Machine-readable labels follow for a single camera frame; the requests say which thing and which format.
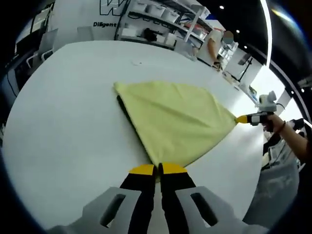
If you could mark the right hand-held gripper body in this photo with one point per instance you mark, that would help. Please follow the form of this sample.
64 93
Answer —
268 103

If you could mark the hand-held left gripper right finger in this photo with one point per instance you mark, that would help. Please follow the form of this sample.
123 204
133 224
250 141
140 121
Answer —
175 200

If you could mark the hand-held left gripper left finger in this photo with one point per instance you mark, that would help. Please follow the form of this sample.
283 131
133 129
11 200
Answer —
141 200

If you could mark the yellow black blue garment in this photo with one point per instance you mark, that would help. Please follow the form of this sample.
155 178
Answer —
170 114

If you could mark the person's right hand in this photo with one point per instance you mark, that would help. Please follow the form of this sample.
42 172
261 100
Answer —
274 124

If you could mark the black tripod stand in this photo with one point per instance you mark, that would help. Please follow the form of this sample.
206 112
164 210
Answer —
246 70

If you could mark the white storage rack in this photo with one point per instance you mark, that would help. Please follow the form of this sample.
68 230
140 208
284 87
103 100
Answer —
229 52

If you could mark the curved ceiling light strip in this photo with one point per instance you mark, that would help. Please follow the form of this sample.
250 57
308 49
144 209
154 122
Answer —
268 31

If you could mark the white mesh chair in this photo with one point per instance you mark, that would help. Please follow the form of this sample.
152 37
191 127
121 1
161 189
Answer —
275 195

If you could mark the grey metal shelving unit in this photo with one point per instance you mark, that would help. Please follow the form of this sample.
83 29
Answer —
193 26

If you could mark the white box on shelf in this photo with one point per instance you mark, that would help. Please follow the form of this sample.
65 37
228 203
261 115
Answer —
171 39
128 32

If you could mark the white storage bin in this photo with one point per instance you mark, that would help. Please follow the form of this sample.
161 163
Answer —
170 15
139 4
154 8

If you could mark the black device on shelf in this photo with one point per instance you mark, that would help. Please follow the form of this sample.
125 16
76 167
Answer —
150 34

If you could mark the grey chair back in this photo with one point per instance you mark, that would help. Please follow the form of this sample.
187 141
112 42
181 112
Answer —
85 33

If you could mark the grey office chair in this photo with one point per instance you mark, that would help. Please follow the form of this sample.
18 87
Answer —
47 41

